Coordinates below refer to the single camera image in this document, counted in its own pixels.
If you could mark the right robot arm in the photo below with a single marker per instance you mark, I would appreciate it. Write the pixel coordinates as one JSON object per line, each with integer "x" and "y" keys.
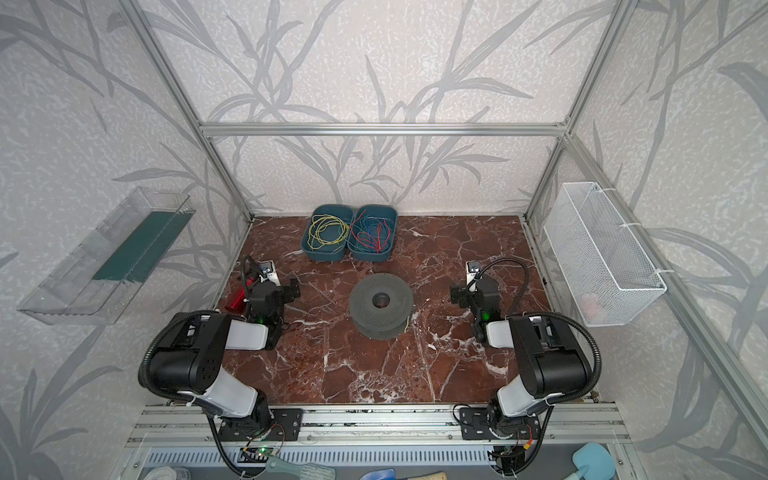
{"x": 558, "y": 361}

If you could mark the green circuit board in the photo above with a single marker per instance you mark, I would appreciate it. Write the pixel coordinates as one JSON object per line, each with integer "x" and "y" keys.
{"x": 257, "y": 455}

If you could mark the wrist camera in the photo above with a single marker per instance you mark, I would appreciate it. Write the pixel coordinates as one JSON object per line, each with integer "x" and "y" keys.
{"x": 472, "y": 270}
{"x": 266, "y": 271}

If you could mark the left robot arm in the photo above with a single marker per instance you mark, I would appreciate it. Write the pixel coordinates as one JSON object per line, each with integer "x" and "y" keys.
{"x": 184, "y": 363}

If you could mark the teal bin with yellow cables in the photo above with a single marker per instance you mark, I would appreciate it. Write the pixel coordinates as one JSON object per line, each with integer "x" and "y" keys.
{"x": 325, "y": 237}

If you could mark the light blue plastic object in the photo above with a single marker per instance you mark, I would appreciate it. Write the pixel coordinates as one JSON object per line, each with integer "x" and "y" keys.
{"x": 592, "y": 462}

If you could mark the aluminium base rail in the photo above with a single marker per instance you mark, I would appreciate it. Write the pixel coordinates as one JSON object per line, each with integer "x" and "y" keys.
{"x": 380, "y": 425}

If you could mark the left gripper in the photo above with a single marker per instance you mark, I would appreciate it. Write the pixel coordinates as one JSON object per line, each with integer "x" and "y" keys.
{"x": 271, "y": 293}

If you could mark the red spray bottle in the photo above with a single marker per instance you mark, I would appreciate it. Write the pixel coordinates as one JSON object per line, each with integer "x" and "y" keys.
{"x": 236, "y": 302}

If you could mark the dark grey foam spool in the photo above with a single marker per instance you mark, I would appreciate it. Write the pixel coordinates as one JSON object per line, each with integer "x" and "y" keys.
{"x": 381, "y": 306}

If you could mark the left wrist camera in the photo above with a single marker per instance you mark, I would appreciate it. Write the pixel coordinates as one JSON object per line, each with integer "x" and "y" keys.
{"x": 266, "y": 271}

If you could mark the clear plastic wall shelf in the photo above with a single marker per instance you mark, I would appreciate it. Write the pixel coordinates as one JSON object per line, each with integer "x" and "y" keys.
{"x": 97, "y": 281}

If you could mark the teal bin with red cables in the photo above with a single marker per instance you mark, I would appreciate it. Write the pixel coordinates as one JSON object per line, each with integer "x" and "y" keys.
{"x": 372, "y": 234}

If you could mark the teal handled tool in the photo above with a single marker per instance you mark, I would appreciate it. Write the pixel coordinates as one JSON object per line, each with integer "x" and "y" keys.
{"x": 301, "y": 471}

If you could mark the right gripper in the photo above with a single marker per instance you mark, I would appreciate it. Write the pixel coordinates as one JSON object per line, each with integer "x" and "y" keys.
{"x": 470, "y": 294}

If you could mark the white wire mesh basket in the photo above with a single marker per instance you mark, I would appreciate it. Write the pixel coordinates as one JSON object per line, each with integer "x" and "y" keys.
{"x": 610, "y": 276}

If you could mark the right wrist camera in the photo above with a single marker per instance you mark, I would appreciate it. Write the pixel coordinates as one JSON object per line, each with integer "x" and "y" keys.
{"x": 472, "y": 270}

